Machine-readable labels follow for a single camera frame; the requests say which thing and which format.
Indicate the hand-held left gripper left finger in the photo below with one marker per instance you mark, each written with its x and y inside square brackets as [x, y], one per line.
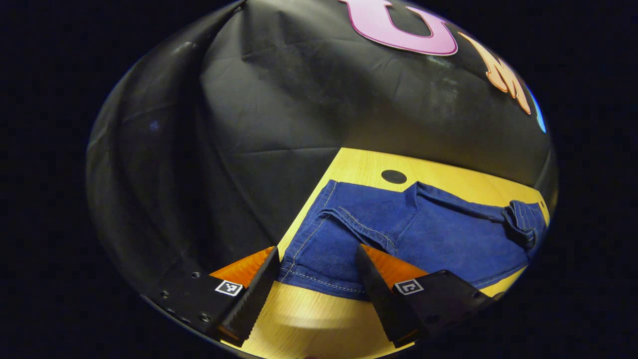
[254, 304]

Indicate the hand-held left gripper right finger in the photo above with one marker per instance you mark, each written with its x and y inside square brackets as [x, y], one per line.
[379, 299]

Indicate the blue denim jeans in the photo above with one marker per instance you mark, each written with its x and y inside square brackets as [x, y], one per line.
[448, 239]

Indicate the black round table grommet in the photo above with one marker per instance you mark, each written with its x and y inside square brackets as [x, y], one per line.
[394, 176]

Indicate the black backdrop cloth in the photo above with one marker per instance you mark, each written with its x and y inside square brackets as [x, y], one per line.
[274, 99]

